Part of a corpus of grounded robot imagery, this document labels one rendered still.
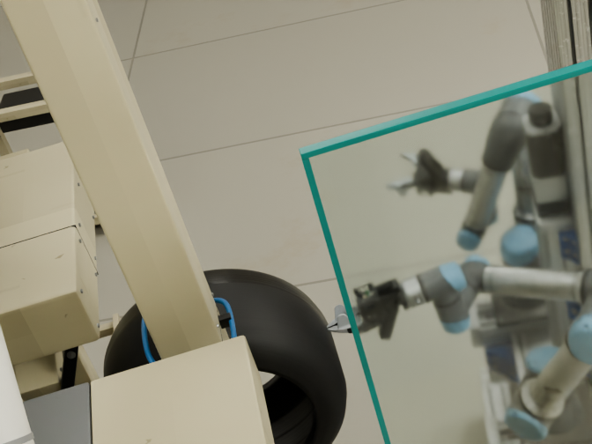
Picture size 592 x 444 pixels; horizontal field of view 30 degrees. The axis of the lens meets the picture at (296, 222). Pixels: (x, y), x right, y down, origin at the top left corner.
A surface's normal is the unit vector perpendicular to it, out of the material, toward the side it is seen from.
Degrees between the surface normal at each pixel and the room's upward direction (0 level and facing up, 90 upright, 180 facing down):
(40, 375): 18
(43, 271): 0
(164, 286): 90
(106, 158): 90
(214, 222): 0
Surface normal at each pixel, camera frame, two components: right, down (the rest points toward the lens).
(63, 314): 0.17, 0.58
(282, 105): -0.24, -0.76
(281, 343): 0.45, -0.18
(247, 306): 0.22, -0.81
